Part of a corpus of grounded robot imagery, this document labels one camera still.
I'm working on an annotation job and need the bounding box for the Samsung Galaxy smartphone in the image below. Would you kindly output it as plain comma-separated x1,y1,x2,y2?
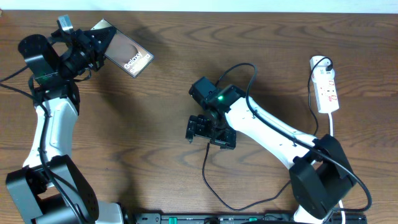
91,19,154,78

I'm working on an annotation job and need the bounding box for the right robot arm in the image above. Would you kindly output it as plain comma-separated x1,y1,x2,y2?
185,77,356,223

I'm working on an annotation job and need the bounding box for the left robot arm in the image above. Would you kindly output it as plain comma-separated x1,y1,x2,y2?
6,27,131,223

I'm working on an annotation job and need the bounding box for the white USB charger plug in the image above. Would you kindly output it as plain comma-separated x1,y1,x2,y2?
311,58,335,83

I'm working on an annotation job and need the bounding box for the white power strip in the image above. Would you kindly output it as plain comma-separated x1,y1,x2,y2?
310,55,340,114

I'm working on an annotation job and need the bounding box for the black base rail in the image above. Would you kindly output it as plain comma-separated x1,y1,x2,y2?
133,212,368,224

